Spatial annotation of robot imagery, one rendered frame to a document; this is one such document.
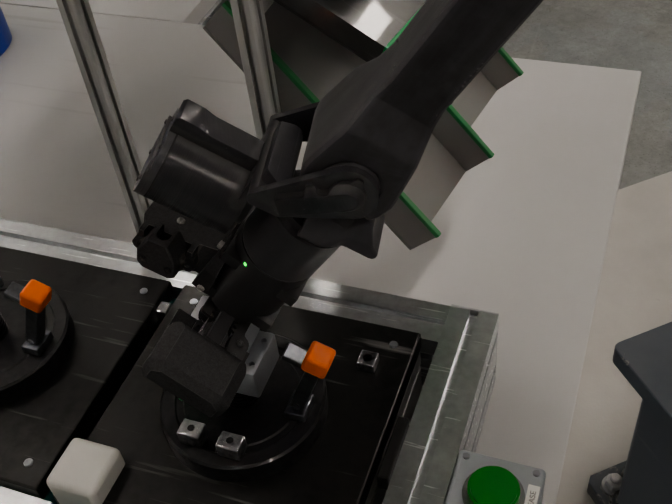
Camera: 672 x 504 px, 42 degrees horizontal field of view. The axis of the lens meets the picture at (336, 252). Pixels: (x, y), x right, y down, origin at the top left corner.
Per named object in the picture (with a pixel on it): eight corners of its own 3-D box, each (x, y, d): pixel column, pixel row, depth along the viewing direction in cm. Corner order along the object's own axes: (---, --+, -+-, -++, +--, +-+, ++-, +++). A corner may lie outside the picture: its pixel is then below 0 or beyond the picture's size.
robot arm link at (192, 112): (401, 109, 53) (224, 10, 50) (390, 197, 47) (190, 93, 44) (312, 220, 61) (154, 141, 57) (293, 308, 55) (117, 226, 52)
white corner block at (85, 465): (133, 474, 73) (120, 447, 70) (106, 522, 70) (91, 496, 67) (86, 460, 75) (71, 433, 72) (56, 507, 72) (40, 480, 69)
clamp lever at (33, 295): (51, 334, 79) (53, 286, 73) (39, 351, 78) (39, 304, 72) (15, 317, 79) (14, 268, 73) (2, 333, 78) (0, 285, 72)
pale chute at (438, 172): (465, 170, 91) (495, 154, 88) (409, 251, 84) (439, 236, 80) (279, -38, 86) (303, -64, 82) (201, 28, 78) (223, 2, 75)
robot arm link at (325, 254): (402, 188, 56) (274, 120, 53) (389, 258, 52) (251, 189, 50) (350, 241, 61) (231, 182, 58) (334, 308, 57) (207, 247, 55)
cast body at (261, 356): (280, 356, 71) (267, 298, 66) (259, 399, 68) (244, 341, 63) (188, 336, 74) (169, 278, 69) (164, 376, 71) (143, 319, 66)
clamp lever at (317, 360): (314, 397, 71) (338, 349, 66) (305, 417, 70) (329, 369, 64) (274, 378, 72) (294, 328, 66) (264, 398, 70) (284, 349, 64)
